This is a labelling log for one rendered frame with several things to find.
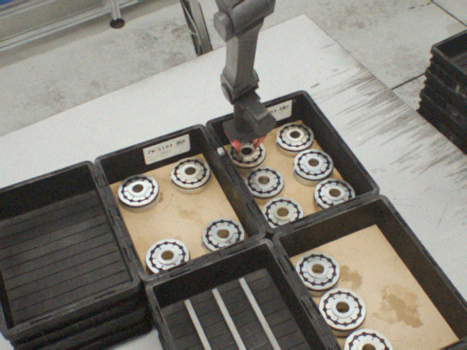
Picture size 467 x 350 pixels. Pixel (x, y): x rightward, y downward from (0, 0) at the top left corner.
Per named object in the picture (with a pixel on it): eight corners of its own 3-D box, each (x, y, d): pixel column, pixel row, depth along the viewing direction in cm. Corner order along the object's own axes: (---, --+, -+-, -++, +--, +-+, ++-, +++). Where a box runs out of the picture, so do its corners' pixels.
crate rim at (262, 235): (93, 164, 169) (92, 157, 167) (203, 128, 176) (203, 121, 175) (144, 289, 145) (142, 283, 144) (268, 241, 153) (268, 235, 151)
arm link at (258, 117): (249, 62, 157) (218, 82, 155) (276, 91, 150) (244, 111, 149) (258, 94, 166) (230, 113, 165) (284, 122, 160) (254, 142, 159)
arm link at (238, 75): (260, -26, 118) (210, 5, 117) (279, -1, 117) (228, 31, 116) (249, 65, 160) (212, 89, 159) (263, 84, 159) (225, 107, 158)
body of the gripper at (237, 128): (269, 132, 169) (269, 112, 164) (231, 144, 167) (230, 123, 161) (258, 115, 173) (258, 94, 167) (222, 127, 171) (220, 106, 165)
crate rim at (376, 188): (203, 128, 176) (203, 121, 175) (304, 94, 184) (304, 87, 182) (268, 241, 153) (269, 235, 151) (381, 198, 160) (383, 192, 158)
